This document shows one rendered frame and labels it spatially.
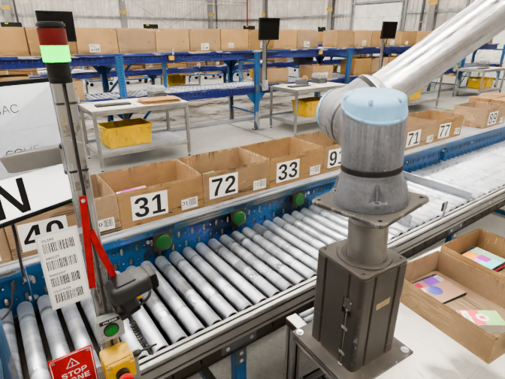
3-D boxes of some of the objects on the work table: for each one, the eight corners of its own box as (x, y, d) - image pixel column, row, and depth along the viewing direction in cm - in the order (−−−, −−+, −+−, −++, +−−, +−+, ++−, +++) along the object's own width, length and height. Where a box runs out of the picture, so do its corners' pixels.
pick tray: (488, 365, 109) (497, 338, 105) (385, 292, 140) (389, 269, 136) (539, 330, 122) (548, 305, 118) (434, 270, 153) (439, 249, 149)
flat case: (506, 263, 154) (507, 260, 154) (481, 277, 145) (482, 274, 144) (473, 248, 165) (475, 245, 164) (449, 261, 156) (449, 258, 155)
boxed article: (505, 334, 120) (508, 325, 118) (464, 333, 120) (466, 324, 119) (493, 319, 126) (495, 310, 125) (454, 317, 127) (455, 309, 125)
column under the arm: (412, 353, 113) (433, 260, 100) (351, 394, 100) (365, 293, 88) (349, 304, 133) (360, 222, 121) (291, 333, 121) (296, 244, 108)
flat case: (466, 295, 137) (467, 292, 137) (430, 311, 129) (430, 307, 129) (434, 276, 148) (435, 272, 148) (399, 289, 141) (400, 286, 140)
